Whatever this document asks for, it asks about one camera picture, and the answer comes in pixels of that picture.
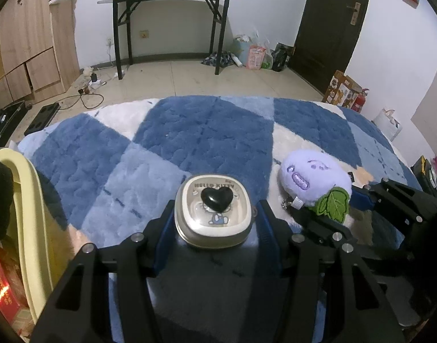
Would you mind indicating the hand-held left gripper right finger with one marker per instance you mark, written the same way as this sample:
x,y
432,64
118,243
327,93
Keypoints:
x,y
266,235

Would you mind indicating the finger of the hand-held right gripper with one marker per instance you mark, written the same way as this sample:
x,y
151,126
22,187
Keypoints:
x,y
361,200
325,230

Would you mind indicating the yellow plastic tray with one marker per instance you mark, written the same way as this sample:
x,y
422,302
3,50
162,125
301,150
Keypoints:
x,y
29,221

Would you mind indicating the white stuffed bag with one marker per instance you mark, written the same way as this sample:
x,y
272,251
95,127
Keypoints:
x,y
386,125

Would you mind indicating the black equipment case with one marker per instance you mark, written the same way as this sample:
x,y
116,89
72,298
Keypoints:
x,y
4,121

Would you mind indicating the small red box gold dots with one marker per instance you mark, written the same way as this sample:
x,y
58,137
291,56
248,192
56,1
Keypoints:
x,y
6,286

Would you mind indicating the black flat case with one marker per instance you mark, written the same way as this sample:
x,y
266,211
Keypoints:
x,y
41,118

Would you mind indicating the black bag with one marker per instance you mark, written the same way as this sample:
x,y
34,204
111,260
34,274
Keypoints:
x,y
282,57

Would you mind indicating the green plastic bag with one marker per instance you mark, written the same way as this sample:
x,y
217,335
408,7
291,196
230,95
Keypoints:
x,y
267,62

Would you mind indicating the wooden wardrobe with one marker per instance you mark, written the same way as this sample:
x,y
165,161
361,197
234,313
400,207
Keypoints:
x,y
25,35

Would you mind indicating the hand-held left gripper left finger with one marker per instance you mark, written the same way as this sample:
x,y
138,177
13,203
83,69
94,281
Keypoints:
x,y
165,243

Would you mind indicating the black and yellow case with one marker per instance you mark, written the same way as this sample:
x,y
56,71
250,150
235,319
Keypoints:
x,y
427,177

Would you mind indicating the pale blue plastic bag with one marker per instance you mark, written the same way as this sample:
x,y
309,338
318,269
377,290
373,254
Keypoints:
x,y
241,48

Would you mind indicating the red fire extinguisher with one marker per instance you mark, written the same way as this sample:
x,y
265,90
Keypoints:
x,y
359,102

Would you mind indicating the printed cardboard box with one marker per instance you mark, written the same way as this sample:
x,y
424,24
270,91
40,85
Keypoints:
x,y
340,89

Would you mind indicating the pink printed bag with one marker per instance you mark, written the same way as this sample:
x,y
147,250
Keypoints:
x,y
255,57

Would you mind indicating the dark checkered cloth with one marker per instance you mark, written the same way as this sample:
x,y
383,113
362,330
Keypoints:
x,y
216,60

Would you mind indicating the blue checkered plush blanket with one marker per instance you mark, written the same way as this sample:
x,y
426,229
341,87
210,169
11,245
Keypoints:
x,y
204,132

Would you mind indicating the dark brown door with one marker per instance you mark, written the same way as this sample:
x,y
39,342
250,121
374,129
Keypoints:
x,y
329,25

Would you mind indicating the yellow wall socket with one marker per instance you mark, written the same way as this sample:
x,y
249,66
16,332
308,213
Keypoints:
x,y
144,34

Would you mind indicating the cream tin with black heart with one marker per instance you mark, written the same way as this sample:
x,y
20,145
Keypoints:
x,y
211,228

